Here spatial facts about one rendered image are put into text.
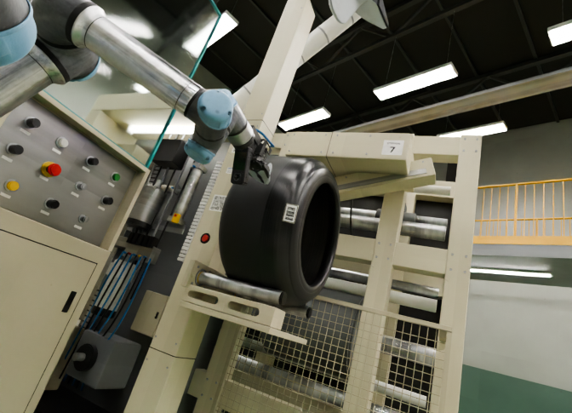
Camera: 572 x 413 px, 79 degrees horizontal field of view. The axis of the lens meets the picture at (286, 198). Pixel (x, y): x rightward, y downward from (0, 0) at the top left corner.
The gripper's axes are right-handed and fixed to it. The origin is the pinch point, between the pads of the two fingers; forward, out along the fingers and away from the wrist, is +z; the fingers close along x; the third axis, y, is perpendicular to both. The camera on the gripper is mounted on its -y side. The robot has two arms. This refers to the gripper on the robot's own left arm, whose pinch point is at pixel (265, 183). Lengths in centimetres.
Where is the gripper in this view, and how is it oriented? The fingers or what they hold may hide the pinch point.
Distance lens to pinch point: 114.8
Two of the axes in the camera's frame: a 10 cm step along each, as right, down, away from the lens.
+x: -8.9, -1.0, 4.4
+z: 3.2, 5.5, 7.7
